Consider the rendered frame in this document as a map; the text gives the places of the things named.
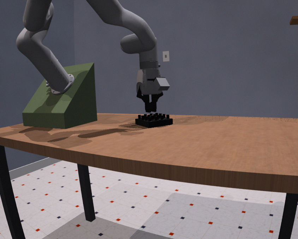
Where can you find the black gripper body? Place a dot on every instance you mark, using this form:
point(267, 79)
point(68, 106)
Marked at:
point(147, 87)

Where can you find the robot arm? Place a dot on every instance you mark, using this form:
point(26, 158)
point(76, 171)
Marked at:
point(37, 18)

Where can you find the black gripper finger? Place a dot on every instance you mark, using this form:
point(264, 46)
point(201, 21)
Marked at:
point(154, 98)
point(145, 99)

